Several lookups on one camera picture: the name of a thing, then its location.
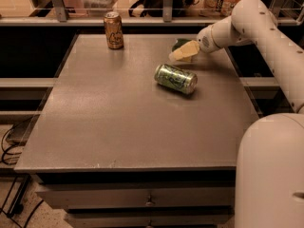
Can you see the green and yellow sponge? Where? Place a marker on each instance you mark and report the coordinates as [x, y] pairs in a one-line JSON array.
[[179, 42]]

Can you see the green soda can lying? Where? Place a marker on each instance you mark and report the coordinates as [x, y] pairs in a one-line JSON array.
[[176, 78]]

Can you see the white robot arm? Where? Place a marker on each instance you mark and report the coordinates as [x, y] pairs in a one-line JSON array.
[[270, 157]]

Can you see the grey drawer cabinet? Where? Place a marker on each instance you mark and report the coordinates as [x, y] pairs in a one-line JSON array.
[[107, 121]]

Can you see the black bag behind railing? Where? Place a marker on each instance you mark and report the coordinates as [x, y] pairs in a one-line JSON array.
[[156, 8]]

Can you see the grey metal railing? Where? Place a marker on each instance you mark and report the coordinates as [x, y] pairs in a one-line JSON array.
[[73, 13]]

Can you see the clear plastic container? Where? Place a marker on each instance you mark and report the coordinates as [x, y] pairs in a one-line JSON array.
[[98, 7]]

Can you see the upper drawer with knob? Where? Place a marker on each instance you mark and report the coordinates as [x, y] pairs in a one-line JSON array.
[[136, 195]]

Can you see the drawer with knob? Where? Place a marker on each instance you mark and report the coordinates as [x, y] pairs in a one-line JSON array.
[[184, 218], [136, 195]]

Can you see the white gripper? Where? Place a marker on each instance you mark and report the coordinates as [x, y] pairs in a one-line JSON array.
[[205, 43]]

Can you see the gold upright soda can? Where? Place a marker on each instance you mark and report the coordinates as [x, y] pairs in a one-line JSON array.
[[113, 30]]

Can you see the lower drawer with knob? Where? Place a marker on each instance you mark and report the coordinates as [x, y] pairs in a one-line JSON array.
[[184, 218]]

